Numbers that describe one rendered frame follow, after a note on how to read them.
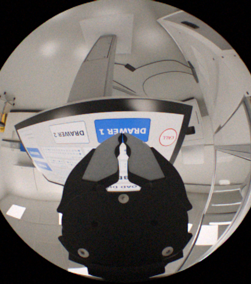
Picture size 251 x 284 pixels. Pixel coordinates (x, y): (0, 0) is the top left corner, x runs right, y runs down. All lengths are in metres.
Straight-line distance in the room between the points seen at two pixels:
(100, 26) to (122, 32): 0.21
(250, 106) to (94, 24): 1.06
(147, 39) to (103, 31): 0.43
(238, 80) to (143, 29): 0.92
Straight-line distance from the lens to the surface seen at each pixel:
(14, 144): 3.23
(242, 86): 0.30
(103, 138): 0.16
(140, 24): 1.05
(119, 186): 0.29
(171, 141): 0.19
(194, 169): 3.60
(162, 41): 1.15
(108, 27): 1.01
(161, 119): 0.15
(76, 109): 0.15
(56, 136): 0.21
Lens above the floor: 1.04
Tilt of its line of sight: 7 degrees down
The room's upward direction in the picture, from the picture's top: 178 degrees clockwise
